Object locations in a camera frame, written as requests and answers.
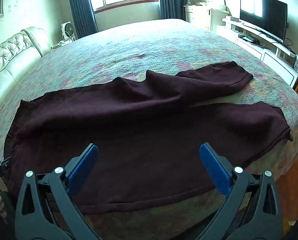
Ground white cabinet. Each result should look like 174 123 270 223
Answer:
209 7 231 32

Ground black television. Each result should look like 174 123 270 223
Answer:
240 0 288 43

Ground person's left hand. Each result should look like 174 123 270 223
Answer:
0 184 8 221

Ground cream tufted leather headboard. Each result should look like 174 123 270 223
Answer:
0 26 51 124

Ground floral bedspread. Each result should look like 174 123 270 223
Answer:
0 18 298 220

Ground dark maroon pants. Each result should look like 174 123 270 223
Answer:
3 61 294 214

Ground black cable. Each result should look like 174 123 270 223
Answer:
258 37 293 49

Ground white vanity with oval mirror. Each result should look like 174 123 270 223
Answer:
183 0 230 27

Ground white fan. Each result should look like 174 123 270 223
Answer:
61 21 76 43

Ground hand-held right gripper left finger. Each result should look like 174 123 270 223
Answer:
15 144 99 240

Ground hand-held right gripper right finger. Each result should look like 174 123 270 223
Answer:
196 142 286 240

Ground white TV stand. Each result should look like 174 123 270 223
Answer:
216 16 298 87

